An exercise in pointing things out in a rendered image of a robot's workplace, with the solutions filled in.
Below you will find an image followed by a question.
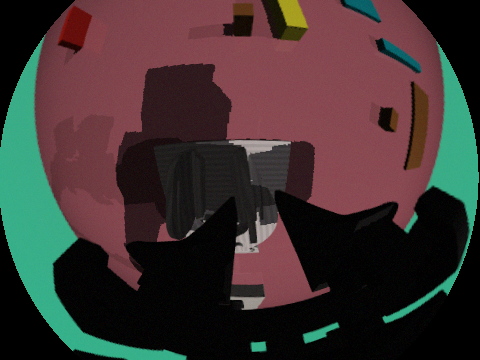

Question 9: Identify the brown flat square plate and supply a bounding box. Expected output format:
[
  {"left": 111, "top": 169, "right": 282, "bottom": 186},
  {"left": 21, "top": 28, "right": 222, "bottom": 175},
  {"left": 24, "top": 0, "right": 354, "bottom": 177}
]
[{"left": 404, "top": 81, "right": 429, "bottom": 169}]

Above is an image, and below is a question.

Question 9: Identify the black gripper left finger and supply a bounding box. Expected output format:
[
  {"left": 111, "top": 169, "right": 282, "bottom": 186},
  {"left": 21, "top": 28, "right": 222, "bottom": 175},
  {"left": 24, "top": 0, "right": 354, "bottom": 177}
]
[{"left": 125, "top": 197, "right": 237, "bottom": 305}]

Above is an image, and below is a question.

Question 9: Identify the teal flat rectangular plate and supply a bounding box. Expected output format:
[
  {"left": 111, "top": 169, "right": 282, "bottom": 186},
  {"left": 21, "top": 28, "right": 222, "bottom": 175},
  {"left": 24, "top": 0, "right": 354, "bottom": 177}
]
[{"left": 340, "top": 0, "right": 381, "bottom": 23}]

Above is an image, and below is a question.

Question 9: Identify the yellow rectangular block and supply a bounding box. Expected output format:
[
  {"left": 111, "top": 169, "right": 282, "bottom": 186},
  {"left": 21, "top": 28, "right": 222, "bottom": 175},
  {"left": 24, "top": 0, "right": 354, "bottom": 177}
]
[{"left": 267, "top": 0, "right": 308, "bottom": 41}]

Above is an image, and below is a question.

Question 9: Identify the teal flat bar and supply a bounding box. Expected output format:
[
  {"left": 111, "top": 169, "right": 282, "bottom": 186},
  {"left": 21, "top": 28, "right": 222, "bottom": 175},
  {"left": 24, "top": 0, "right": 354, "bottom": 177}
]
[{"left": 376, "top": 37, "right": 421, "bottom": 73}]

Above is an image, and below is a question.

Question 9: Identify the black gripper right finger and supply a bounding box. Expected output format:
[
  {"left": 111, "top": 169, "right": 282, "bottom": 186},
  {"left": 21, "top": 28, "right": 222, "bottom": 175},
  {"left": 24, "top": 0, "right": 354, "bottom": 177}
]
[{"left": 275, "top": 189, "right": 397, "bottom": 292}]

